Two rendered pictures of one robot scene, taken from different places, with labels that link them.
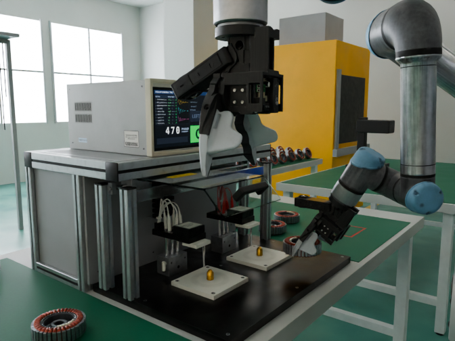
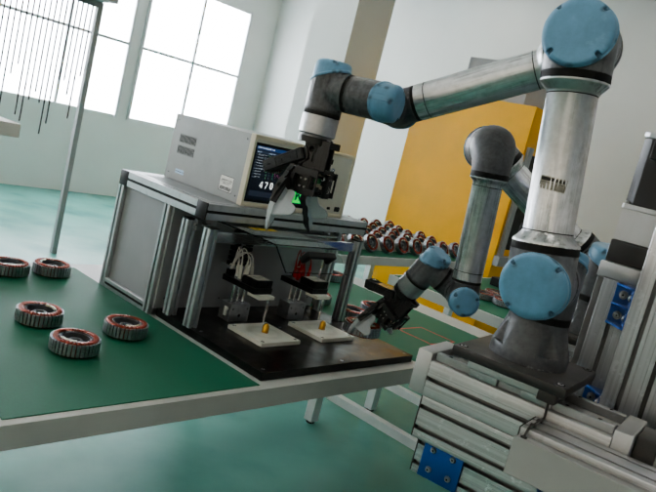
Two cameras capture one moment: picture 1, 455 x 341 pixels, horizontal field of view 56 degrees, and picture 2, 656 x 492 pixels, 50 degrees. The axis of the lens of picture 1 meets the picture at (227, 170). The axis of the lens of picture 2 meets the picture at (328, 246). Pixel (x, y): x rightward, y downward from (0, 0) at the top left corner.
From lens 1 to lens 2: 0.83 m
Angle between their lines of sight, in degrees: 3
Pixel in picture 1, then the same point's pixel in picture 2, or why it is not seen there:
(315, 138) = not seen: hidden behind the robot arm
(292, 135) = (445, 222)
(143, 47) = (278, 40)
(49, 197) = (135, 218)
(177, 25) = (329, 31)
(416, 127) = (470, 238)
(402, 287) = not seen: hidden behind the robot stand
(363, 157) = (429, 255)
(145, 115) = (244, 165)
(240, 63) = (309, 160)
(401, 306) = not seen: hidden behind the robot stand
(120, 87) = (228, 133)
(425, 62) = (489, 184)
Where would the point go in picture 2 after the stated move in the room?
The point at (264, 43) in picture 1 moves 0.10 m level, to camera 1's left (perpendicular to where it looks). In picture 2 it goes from (325, 153) to (276, 141)
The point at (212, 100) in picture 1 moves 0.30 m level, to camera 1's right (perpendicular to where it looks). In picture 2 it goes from (283, 181) to (430, 219)
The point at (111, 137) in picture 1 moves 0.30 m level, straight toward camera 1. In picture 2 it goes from (207, 176) to (208, 187)
